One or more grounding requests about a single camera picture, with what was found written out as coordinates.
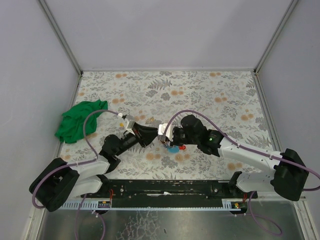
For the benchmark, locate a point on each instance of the white cable duct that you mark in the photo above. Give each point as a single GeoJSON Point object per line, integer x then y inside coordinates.
{"type": "Point", "coordinates": [86, 205]}

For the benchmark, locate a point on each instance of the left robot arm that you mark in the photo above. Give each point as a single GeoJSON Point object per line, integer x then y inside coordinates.
{"type": "Point", "coordinates": [60, 180]}

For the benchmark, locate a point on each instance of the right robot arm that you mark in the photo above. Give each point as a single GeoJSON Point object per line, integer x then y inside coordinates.
{"type": "Point", "coordinates": [282, 172]}

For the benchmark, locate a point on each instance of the green cloth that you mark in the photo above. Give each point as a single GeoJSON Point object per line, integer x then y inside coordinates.
{"type": "Point", "coordinates": [70, 129]}

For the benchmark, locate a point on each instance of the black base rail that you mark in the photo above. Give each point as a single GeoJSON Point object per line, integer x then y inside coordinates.
{"type": "Point", "coordinates": [168, 194]}

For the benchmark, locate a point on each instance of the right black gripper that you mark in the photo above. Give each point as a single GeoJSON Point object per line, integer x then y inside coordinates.
{"type": "Point", "coordinates": [173, 137]}

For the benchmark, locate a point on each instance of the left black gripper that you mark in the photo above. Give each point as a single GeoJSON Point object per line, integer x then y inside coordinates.
{"type": "Point", "coordinates": [139, 135]}

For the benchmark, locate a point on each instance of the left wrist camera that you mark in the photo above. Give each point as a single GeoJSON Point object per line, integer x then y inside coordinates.
{"type": "Point", "coordinates": [128, 123]}

